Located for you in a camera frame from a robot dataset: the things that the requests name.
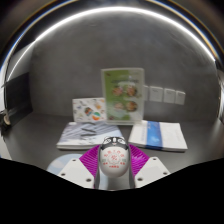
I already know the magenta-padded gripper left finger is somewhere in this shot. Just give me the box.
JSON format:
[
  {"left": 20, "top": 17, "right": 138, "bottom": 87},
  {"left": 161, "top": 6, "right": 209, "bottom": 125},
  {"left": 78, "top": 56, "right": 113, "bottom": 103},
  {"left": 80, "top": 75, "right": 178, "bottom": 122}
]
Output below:
[{"left": 57, "top": 144, "right": 101, "bottom": 190}]

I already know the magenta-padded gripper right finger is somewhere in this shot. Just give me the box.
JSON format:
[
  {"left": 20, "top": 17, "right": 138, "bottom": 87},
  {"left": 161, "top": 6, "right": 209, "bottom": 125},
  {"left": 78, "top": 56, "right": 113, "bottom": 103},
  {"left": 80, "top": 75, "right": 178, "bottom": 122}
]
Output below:
[{"left": 127, "top": 143, "right": 171, "bottom": 190}]

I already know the white printed computer mouse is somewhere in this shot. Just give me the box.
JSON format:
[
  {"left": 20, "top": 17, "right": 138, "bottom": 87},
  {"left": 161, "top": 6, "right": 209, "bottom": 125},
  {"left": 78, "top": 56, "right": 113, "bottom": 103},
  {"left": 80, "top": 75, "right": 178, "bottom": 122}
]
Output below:
[{"left": 98, "top": 135, "right": 130, "bottom": 190}]

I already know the grey striped booklet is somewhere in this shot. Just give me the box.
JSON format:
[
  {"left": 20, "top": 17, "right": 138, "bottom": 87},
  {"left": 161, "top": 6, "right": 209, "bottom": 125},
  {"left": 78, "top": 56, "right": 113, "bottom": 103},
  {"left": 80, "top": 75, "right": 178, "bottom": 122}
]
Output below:
[{"left": 55, "top": 120, "right": 125, "bottom": 151}]

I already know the white and blue booklet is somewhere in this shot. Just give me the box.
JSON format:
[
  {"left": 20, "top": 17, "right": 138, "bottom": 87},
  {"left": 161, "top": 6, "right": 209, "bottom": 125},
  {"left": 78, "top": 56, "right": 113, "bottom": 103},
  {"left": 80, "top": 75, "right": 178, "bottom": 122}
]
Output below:
[{"left": 127, "top": 119, "right": 189, "bottom": 153}]

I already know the white colourful printed card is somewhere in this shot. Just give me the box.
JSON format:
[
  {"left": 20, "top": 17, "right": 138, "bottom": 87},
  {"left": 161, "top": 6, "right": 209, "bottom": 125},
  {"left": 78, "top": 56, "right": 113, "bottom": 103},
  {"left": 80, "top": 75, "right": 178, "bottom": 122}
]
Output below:
[{"left": 71, "top": 97, "right": 108, "bottom": 123}]

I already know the green leaflet acrylic sign stand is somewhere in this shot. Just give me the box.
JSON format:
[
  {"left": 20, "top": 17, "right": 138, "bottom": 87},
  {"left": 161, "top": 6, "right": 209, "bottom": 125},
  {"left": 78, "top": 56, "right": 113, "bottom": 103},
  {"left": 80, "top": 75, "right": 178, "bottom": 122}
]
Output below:
[{"left": 100, "top": 67, "right": 146, "bottom": 126}]

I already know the black flat screen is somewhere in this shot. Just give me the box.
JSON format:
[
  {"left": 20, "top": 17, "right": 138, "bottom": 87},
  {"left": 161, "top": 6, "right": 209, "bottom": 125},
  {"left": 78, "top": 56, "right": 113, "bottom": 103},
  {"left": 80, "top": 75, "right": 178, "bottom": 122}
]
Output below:
[{"left": 1, "top": 71, "right": 35, "bottom": 132}]

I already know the white wall socket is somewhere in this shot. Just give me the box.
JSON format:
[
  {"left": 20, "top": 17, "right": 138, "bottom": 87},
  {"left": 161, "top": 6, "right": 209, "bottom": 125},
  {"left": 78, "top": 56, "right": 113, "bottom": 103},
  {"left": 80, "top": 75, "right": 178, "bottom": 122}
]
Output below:
[
  {"left": 162, "top": 87, "right": 177, "bottom": 104},
  {"left": 174, "top": 89, "right": 187, "bottom": 106},
  {"left": 148, "top": 85, "right": 165, "bottom": 103}
]

